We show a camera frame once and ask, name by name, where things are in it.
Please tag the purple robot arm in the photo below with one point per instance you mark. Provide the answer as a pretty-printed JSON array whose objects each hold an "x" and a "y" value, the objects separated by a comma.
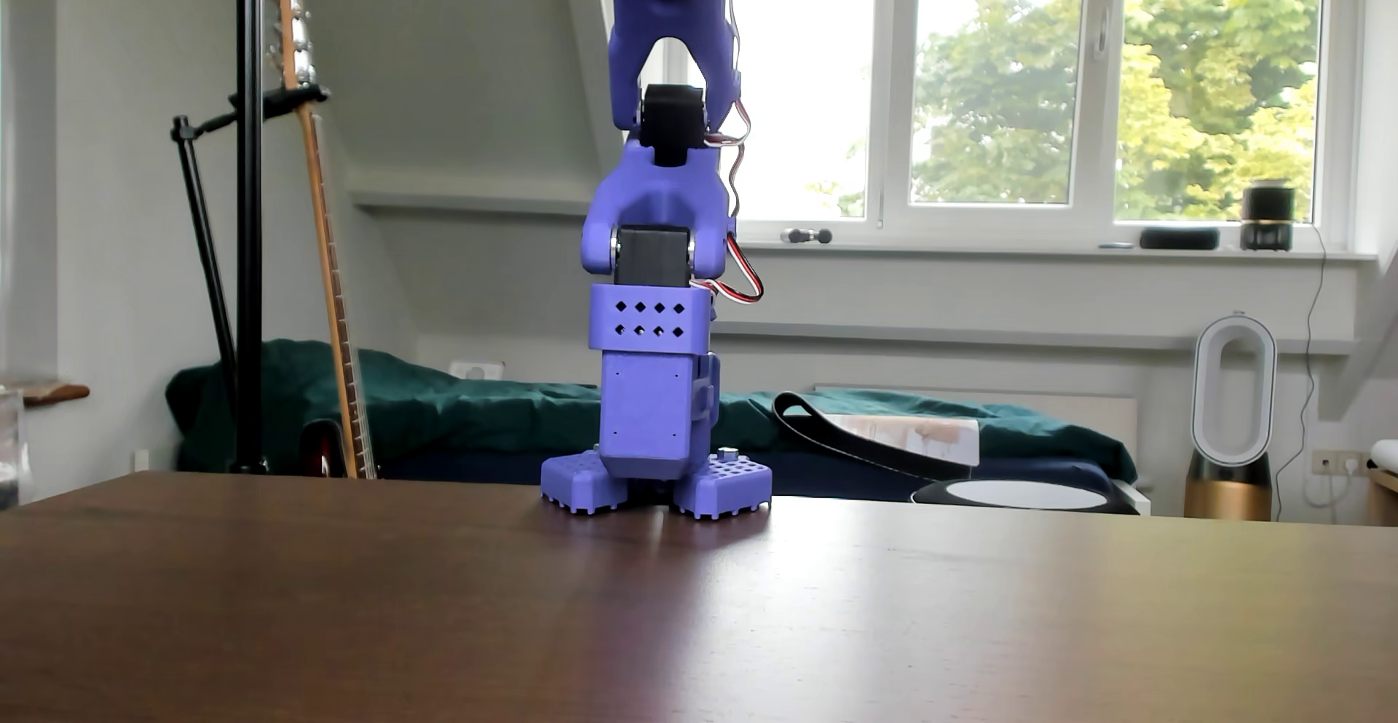
[{"x": 655, "y": 417}]

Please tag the small grey dumbbell-shaped object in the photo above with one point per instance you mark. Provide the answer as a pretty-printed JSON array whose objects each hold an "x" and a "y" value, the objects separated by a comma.
[{"x": 806, "y": 235}]

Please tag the wooden neck electric guitar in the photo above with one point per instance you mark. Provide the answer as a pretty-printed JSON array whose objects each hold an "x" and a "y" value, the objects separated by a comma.
[{"x": 328, "y": 264}]

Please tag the thick black stand pole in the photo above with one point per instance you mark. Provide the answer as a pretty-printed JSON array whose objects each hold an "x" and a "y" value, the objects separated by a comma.
[{"x": 250, "y": 210}]

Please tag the dark blue mattress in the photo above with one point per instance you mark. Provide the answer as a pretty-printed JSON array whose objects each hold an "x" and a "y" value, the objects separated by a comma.
[{"x": 830, "y": 476}]

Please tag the flat black oval speaker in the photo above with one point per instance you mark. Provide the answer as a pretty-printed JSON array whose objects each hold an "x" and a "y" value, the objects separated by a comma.
[{"x": 1180, "y": 238}]

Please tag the round white black stool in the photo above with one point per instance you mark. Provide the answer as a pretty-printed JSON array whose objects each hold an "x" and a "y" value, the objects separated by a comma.
[{"x": 1021, "y": 495}]

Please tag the black cylinder speaker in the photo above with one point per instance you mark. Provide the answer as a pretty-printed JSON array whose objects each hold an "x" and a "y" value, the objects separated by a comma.
[{"x": 1267, "y": 215}]

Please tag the small wooden shelf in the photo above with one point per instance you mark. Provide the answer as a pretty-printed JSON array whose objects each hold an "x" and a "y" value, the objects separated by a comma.
[{"x": 52, "y": 391}]

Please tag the white gold bladeless fan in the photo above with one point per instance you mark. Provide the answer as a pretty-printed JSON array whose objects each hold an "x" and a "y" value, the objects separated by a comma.
[{"x": 1229, "y": 483}]

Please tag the clear glass container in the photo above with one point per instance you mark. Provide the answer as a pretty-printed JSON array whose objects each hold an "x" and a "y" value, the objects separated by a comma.
[{"x": 9, "y": 450}]

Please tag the white rounded object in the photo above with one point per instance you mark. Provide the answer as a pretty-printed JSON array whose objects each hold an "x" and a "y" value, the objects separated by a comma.
[{"x": 1386, "y": 454}]

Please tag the wooden side furniture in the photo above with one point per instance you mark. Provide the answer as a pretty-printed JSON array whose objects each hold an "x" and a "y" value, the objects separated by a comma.
[{"x": 1384, "y": 496}]

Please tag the white window frame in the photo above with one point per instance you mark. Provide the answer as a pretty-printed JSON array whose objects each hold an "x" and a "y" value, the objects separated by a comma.
[{"x": 896, "y": 79}]

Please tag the white single wall socket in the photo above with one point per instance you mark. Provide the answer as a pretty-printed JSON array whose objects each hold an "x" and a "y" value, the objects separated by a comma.
[{"x": 476, "y": 370}]

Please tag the white wall socket pair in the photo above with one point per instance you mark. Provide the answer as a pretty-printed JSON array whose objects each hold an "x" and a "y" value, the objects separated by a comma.
[{"x": 1338, "y": 462}]

